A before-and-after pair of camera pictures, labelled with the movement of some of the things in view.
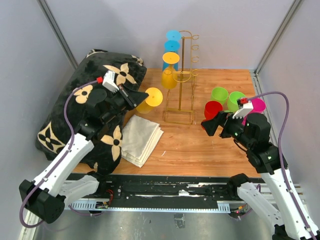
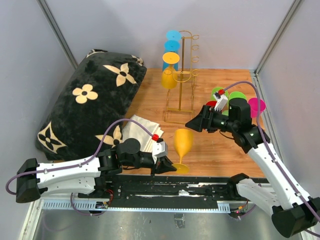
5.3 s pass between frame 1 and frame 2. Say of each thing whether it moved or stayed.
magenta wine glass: stayed
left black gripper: moved
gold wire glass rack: stayed
